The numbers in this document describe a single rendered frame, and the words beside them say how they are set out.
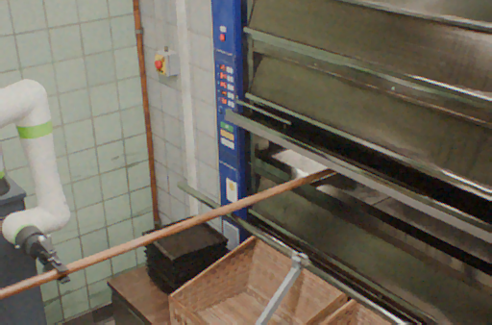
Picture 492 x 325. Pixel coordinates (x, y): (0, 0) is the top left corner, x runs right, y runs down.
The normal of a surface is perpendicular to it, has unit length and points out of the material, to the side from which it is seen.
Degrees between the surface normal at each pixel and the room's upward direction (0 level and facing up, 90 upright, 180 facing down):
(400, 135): 70
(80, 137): 90
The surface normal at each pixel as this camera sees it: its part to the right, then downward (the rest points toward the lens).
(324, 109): -0.77, -0.04
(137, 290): -0.04, -0.89
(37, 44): 0.59, 0.34
